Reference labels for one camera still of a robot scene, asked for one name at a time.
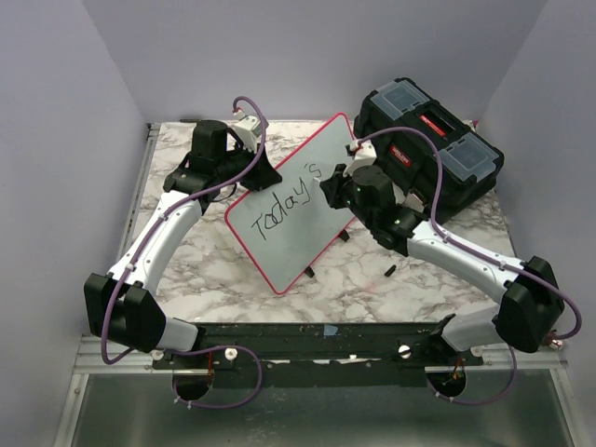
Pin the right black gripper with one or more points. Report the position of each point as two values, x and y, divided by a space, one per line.
331 186

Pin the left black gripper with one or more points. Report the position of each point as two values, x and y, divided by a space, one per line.
264 175

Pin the pink-framed whiteboard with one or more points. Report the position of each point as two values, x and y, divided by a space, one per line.
286 227

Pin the black marker cap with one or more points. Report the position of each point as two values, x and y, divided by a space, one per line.
390 271

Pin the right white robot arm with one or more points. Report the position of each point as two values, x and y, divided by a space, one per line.
526 305

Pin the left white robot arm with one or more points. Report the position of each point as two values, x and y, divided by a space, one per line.
121 304

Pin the black red toolbox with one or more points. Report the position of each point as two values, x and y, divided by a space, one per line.
470 164

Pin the brass pipe fitting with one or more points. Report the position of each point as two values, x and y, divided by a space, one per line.
557 344

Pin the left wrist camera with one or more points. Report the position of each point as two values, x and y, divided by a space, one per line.
249 130

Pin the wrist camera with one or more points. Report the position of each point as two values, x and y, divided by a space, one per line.
362 153
249 130

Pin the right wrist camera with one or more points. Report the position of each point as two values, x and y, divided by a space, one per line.
362 153

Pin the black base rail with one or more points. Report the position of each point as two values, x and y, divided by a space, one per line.
258 355

